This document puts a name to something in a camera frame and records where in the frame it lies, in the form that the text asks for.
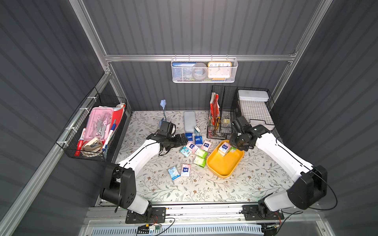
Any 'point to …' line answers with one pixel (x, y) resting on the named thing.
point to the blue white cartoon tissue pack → (224, 149)
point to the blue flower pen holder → (163, 103)
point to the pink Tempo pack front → (185, 170)
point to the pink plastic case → (100, 123)
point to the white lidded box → (253, 95)
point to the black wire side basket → (95, 149)
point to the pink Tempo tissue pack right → (206, 145)
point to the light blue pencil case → (189, 121)
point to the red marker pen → (80, 143)
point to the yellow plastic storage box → (223, 166)
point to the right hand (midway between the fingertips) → (235, 143)
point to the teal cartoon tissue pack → (186, 151)
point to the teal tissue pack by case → (196, 130)
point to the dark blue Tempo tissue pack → (189, 136)
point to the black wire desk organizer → (228, 103)
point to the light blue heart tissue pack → (173, 173)
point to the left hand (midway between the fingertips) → (182, 142)
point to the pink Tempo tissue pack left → (191, 147)
